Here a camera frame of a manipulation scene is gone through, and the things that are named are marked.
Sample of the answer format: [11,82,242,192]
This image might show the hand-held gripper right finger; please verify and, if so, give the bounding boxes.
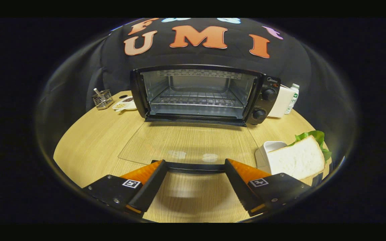
[224,158,313,217]

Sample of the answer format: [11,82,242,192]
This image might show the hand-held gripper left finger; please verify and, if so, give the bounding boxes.
[82,160,169,218]

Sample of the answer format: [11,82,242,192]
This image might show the white bread lettuce sandwich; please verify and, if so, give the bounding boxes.
[267,130,332,180]

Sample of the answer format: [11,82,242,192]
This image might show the black toaster oven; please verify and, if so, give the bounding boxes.
[118,64,281,173]

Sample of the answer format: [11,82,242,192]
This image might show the white pop-up toaster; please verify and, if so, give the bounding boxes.
[268,85,296,118]

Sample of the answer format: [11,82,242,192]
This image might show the white rectangular tray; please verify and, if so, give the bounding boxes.
[255,141,287,168]

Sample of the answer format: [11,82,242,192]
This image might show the white divided snack dish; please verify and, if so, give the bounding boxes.
[112,96,137,112]

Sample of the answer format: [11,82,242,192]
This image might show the green label plastic bottle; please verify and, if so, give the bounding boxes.
[285,83,300,115]

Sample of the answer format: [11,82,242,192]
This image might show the wire mesh utensil basket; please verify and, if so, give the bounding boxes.
[92,88,115,110]

